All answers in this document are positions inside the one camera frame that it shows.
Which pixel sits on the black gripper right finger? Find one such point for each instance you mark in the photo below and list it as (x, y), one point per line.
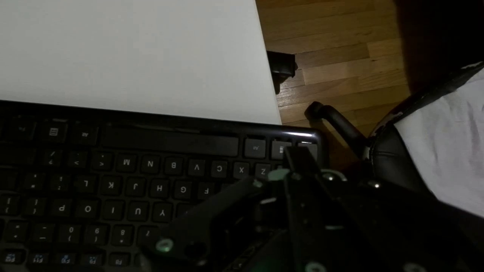
(312, 217)

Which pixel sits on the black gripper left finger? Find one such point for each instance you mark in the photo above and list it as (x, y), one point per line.
(216, 221)

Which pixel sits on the black computer keyboard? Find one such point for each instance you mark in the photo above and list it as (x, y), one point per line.
(126, 167)

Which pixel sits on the white cloth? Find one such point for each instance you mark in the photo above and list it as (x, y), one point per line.
(448, 146)

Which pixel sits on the black office chair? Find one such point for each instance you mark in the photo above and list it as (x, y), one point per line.
(342, 126)

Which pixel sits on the black table bracket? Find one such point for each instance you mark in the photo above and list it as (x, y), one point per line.
(281, 69)

